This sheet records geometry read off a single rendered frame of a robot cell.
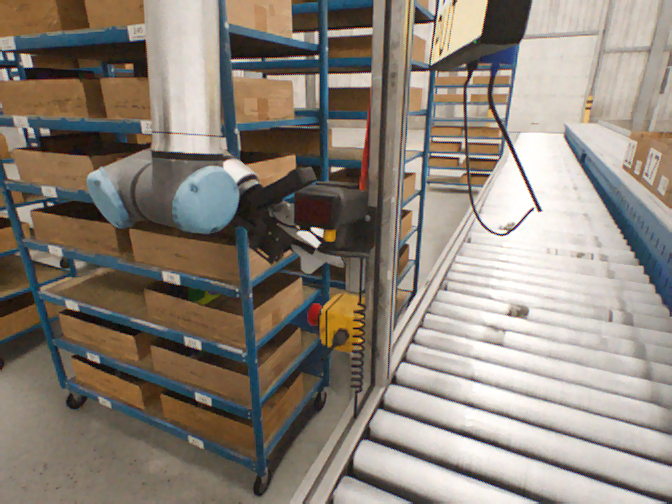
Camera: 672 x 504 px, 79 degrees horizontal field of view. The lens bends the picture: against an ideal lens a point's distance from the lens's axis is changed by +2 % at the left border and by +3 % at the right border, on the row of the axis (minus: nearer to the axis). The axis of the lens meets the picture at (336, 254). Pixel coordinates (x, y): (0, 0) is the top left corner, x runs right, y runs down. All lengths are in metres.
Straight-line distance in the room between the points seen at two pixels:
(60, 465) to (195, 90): 1.53
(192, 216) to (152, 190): 0.07
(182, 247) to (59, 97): 0.54
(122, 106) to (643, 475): 1.26
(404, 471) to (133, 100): 1.02
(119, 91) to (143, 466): 1.22
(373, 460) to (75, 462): 1.38
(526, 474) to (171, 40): 0.68
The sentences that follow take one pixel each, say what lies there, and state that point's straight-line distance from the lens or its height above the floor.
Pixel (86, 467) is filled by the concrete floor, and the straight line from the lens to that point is 1.80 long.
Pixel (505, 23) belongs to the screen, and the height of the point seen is 1.27.
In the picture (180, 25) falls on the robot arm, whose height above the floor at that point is 1.27.
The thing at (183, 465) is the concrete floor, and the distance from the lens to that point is 1.67.
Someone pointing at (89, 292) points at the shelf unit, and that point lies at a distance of 1.71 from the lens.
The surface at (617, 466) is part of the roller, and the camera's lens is 0.70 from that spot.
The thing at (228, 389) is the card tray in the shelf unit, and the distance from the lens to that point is 1.33.
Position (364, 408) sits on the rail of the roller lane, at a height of 0.74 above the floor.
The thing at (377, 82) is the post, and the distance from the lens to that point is 0.56.
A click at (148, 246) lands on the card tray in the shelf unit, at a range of 1.28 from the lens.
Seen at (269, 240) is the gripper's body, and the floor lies 0.98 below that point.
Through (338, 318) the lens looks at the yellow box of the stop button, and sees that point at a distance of 0.65.
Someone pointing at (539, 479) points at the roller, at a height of 0.75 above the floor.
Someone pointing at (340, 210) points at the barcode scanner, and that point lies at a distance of 0.49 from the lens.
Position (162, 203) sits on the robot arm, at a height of 1.07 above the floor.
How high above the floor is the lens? 1.19
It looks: 21 degrees down
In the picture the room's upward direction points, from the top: straight up
